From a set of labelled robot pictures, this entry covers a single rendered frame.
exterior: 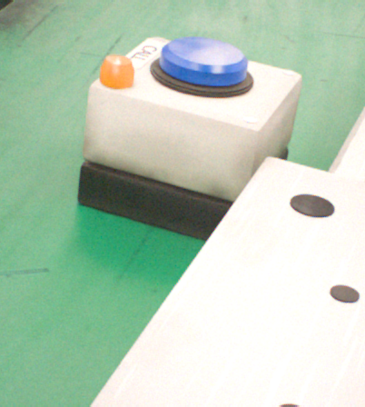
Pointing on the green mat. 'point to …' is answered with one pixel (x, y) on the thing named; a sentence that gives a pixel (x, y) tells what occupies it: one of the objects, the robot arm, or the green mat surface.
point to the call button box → (182, 142)
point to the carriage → (272, 304)
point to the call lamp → (117, 72)
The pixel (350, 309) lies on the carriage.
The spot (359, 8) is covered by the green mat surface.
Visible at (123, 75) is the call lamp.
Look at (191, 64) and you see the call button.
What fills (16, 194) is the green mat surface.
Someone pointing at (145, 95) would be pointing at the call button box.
